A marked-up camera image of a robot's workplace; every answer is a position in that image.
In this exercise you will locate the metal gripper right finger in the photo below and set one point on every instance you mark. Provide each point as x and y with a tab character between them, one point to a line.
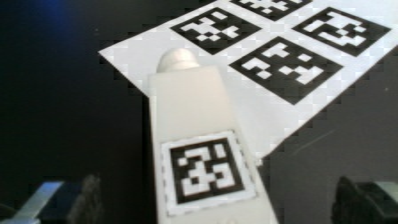
366	202

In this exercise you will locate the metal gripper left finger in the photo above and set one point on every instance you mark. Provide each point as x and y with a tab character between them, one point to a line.
27	214

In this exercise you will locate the white desk leg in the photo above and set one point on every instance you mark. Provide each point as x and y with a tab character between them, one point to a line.
210	190

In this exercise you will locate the white marker base sheet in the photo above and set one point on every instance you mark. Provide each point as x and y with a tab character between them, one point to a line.
293	48

